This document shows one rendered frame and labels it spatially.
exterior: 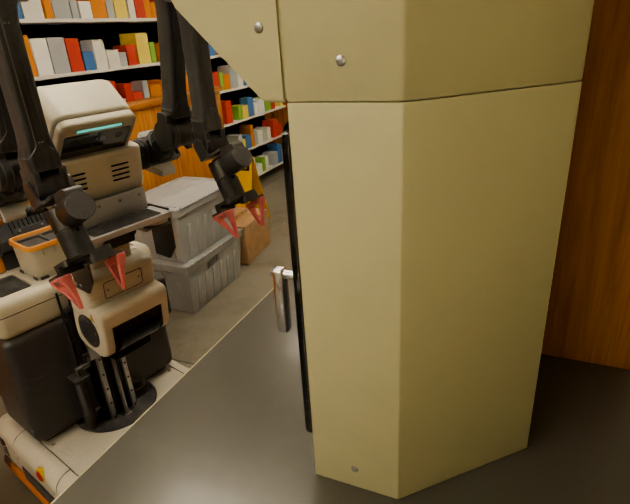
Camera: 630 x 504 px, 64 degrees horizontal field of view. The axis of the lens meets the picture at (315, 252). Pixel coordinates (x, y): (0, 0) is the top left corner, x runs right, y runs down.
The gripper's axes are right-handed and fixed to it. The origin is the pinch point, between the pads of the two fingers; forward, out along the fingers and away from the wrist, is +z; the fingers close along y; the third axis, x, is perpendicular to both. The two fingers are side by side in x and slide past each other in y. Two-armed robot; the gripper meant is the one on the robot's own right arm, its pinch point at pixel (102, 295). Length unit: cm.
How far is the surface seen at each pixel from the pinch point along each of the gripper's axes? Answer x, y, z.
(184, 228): 131, 110, -14
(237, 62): -70, -8, -15
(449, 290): -76, 1, 14
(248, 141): 267, 310, -79
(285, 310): -56, -4, 11
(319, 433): -56, -7, 26
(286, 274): -59, -3, 7
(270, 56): -74, -7, -14
